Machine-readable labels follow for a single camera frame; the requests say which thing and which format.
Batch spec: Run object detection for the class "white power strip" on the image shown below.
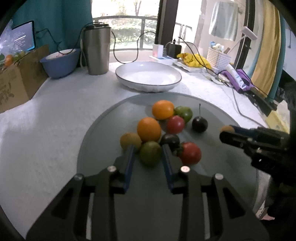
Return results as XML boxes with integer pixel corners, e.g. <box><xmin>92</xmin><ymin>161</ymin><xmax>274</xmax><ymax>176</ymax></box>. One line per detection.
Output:
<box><xmin>149</xmin><ymin>56</ymin><xmax>178</xmax><ymax>66</ymax></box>

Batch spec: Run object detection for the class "blue plastic bowl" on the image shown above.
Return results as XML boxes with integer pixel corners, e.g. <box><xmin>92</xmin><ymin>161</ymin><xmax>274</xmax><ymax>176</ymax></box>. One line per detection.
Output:
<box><xmin>40</xmin><ymin>49</ymin><xmax>81</xmax><ymax>79</ymax></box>

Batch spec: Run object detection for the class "white desk lamp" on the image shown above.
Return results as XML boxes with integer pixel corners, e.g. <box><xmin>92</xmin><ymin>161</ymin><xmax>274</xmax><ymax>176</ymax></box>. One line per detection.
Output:
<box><xmin>227</xmin><ymin>26</ymin><xmax>258</xmax><ymax>55</ymax></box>

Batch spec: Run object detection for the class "large orange front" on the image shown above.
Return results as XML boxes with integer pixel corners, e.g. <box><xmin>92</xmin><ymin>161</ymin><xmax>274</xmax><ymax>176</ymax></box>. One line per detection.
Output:
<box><xmin>137</xmin><ymin>117</ymin><xmax>162</xmax><ymax>142</ymax></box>

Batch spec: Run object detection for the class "small dark plum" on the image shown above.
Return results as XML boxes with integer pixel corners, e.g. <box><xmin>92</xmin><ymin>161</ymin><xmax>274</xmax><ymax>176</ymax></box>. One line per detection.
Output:
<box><xmin>159</xmin><ymin>133</ymin><xmax>180</xmax><ymax>153</ymax></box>

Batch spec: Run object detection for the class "yellow brown kiwi fruit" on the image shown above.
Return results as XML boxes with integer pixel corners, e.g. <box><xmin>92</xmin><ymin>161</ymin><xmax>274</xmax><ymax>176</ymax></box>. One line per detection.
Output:
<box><xmin>220</xmin><ymin>125</ymin><xmax>235</xmax><ymax>133</ymax></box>

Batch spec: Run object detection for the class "white charger plug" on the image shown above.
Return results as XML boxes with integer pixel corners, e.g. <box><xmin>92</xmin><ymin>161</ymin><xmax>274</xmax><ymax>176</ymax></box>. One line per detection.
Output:
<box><xmin>152</xmin><ymin>44</ymin><xmax>164</xmax><ymax>58</ymax></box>

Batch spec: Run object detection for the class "round grey glass mat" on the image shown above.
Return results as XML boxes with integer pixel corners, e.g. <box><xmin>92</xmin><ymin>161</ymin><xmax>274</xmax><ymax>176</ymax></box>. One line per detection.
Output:
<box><xmin>77</xmin><ymin>92</ymin><xmax>260</xmax><ymax>240</ymax></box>

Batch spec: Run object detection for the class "tablet with lit screen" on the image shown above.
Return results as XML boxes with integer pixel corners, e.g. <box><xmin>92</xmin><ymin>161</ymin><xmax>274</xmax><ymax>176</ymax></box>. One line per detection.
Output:
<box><xmin>11</xmin><ymin>21</ymin><xmax>36</xmax><ymax>52</ymax></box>

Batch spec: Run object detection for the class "black power adapter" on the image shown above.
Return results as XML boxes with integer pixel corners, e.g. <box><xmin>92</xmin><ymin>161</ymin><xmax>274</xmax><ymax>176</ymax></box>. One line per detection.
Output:
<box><xmin>166</xmin><ymin>39</ymin><xmax>182</xmax><ymax>59</ymax></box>

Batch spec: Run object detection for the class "white blue tube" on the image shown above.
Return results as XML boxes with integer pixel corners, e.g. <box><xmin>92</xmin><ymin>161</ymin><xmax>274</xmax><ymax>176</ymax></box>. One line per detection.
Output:
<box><xmin>226</xmin><ymin>64</ymin><xmax>246</xmax><ymax>90</ymax></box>

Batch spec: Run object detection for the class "white perforated basket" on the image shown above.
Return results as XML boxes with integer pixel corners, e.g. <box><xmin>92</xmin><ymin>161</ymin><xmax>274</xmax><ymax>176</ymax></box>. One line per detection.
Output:
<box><xmin>206</xmin><ymin>47</ymin><xmax>231</xmax><ymax>71</ymax></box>

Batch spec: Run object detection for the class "large orange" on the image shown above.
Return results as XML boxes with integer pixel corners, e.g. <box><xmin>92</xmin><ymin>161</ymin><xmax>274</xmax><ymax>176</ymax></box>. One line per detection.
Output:
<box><xmin>137</xmin><ymin>117</ymin><xmax>162</xmax><ymax>142</ymax></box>
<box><xmin>152</xmin><ymin>100</ymin><xmax>175</xmax><ymax>121</ymax></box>

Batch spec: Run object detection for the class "small yellow orange fruit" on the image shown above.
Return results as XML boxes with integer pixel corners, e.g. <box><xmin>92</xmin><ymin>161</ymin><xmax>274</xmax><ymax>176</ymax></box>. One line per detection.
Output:
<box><xmin>120</xmin><ymin>133</ymin><xmax>142</xmax><ymax>151</ymax></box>

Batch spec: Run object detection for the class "black charging cable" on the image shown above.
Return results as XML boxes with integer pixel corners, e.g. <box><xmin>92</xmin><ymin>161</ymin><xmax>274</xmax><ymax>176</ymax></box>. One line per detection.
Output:
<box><xmin>111</xmin><ymin>31</ymin><xmax>157</xmax><ymax>64</ymax></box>

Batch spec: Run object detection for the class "large orange back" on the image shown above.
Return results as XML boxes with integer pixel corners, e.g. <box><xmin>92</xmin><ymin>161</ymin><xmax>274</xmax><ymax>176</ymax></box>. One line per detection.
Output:
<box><xmin>152</xmin><ymin>100</ymin><xmax>175</xmax><ymax>121</ymax></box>

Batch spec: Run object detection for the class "red tomato with stem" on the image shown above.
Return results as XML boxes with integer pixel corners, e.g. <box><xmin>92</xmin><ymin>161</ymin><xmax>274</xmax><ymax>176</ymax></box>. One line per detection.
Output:
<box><xmin>177</xmin><ymin>142</ymin><xmax>202</xmax><ymax>166</ymax></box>

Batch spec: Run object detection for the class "clear plastic fruit bag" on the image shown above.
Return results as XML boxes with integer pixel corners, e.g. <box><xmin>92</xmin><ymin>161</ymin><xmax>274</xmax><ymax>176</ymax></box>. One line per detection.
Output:
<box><xmin>1</xmin><ymin>20</ymin><xmax>27</xmax><ymax>69</ymax></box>

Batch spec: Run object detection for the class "dark plum with stem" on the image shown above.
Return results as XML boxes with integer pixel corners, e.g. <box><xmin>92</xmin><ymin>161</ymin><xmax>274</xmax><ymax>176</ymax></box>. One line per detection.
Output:
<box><xmin>192</xmin><ymin>104</ymin><xmax>208</xmax><ymax>133</ymax></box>

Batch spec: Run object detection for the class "green tomato front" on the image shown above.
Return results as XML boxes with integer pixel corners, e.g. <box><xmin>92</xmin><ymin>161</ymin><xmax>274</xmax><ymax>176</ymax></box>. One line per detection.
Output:
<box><xmin>139</xmin><ymin>141</ymin><xmax>162</xmax><ymax>167</ymax></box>

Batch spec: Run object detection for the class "red tomato small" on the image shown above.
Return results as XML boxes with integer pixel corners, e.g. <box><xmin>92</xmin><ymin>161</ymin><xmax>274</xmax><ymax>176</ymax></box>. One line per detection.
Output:
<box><xmin>166</xmin><ymin>115</ymin><xmax>185</xmax><ymax>134</ymax></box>

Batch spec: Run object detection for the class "white oval serving plate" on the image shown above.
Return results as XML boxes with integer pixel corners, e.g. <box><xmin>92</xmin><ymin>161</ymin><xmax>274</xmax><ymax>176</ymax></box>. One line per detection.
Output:
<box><xmin>115</xmin><ymin>61</ymin><xmax>182</xmax><ymax>93</ymax></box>

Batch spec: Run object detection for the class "yellow curtain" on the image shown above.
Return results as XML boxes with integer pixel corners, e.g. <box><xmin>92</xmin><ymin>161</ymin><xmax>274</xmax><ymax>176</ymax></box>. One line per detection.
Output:
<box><xmin>251</xmin><ymin>1</ymin><xmax>281</xmax><ymax>95</ymax></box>

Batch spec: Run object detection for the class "green tomato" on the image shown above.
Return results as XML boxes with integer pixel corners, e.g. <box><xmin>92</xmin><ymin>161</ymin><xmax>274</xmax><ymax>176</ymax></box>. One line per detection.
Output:
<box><xmin>139</xmin><ymin>141</ymin><xmax>162</xmax><ymax>167</ymax></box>
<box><xmin>174</xmin><ymin>106</ymin><xmax>193</xmax><ymax>123</ymax></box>

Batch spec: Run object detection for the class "teal curtain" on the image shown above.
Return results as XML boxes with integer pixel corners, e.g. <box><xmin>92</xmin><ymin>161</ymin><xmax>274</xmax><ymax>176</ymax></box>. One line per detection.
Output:
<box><xmin>12</xmin><ymin>0</ymin><xmax>92</xmax><ymax>53</ymax></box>

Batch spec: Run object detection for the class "green tomato back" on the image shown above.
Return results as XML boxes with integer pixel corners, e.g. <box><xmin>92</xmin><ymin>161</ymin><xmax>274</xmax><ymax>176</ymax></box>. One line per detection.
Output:
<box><xmin>174</xmin><ymin>106</ymin><xmax>193</xmax><ymax>123</ymax></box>

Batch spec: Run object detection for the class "balcony metal railing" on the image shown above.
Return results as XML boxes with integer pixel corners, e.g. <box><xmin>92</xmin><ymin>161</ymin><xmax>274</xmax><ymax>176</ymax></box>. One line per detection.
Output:
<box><xmin>92</xmin><ymin>15</ymin><xmax>193</xmax><ymax>50</ymax></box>

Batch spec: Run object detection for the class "stainless steel tumbler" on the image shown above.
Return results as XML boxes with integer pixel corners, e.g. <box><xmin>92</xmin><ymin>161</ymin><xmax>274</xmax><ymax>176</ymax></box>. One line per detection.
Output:
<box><xmin>82</xmin><ymin>23</ymin><xmax>111</xmax><ymax>75</ymax></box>

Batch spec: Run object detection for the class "hanging light blue towel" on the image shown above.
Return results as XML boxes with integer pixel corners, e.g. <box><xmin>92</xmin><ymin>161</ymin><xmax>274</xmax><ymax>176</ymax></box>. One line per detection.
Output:
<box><xmin>209</xmin><ymin>1</ymin><xmax>238</xmax><ymax>41</ymax></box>

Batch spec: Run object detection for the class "brown cardboard box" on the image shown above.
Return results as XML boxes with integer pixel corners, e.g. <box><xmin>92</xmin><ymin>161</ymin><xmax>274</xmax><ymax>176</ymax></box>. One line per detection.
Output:
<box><xmin>0</xmin><ymin>45</ymin><xmax>49</xmax><ymax>113</ymax></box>

